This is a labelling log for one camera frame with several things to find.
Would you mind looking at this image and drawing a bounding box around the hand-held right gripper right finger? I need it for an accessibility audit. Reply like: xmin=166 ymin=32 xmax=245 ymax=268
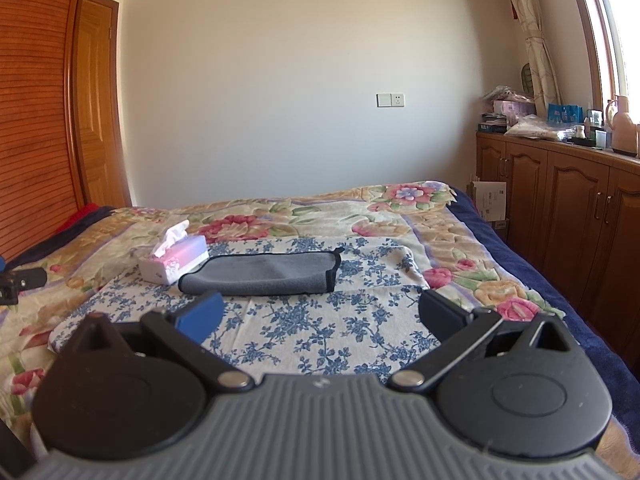
xmin=387 ymin=288 xmax=592 ymax=394

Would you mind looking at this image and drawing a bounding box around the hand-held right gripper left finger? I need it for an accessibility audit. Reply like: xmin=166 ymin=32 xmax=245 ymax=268
xmin=59 ymin=291 xmax=255 ymax=395

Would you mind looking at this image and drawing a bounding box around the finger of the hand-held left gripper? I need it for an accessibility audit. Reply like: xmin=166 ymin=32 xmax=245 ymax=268
xmin=0 ymin=256 xmax=48 ymax=306

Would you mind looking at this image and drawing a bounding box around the purple and grey towel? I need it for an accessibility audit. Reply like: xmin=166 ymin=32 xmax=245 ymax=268
xmin=178 ymin=247 xmax=345 ymax=297

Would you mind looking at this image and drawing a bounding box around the pink white tissue box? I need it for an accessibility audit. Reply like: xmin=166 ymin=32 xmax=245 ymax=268
xmin=138 ymin=219 xmax=210 ymax=286

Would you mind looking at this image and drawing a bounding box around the red cloth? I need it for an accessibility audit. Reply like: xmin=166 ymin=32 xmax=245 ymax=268
xmin=55 ymin=202 xmax=103 ymax=233

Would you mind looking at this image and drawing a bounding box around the white cloth blue floral print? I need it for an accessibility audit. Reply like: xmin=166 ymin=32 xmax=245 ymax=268
xmin=47 ymin=236 xmax=429 ymax=380

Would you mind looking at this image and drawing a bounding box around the cardboard box with white paper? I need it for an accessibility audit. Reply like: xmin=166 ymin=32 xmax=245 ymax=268
xmin=466 ymin=180 xmax=510 ymax=241

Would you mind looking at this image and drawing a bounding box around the navy blue blanket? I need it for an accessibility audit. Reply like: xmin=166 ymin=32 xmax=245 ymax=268
xmin=445 ymin=186 xmax=640 ymax=436

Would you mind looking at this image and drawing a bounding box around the floral quilt bed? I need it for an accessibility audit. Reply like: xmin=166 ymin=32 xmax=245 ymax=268
xmin=0 ymin=181 xmax=568 ymax=441

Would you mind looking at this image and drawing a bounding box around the wooden cabinet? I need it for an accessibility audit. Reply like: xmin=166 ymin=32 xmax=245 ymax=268
xmin=475 ymin=131 xmax=640 ymax=346

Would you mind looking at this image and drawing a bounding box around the wooden louvered wardrobe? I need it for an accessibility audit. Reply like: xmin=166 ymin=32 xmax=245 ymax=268
xmin=0 ymin=0 xmax=93 ymax=261

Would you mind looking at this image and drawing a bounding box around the wooden door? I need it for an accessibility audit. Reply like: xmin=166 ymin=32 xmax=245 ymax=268
xmin=74 ymin=0 xmax=132 ymax=208

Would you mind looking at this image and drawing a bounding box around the stack of dark books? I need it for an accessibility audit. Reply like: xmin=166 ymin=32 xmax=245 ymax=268
xmin=477 ymin=113 xmax=509 ymax=134

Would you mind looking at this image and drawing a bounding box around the clear plastic bag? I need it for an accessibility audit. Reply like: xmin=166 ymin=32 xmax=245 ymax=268
xmin=504 ymin=115 xmax=577 ymax=142

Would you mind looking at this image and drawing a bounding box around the blue box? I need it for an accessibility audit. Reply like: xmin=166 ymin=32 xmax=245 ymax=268
xmin=547 ymin=103 xmax=584 ymax=126

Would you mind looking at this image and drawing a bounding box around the pink thermos jug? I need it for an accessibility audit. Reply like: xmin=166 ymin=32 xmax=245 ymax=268
xmin=605 ymin=95 xmax=639 ymax=157

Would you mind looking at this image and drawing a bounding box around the beige patterned curtain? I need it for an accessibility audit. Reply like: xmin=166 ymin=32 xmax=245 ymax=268
xmin=492 ymin=0 xmax=562 ymax=118

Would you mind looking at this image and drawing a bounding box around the wooden window frame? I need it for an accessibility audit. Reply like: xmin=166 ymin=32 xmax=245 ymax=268
xmin=562 ymin=0 xmax=640 ymax=111

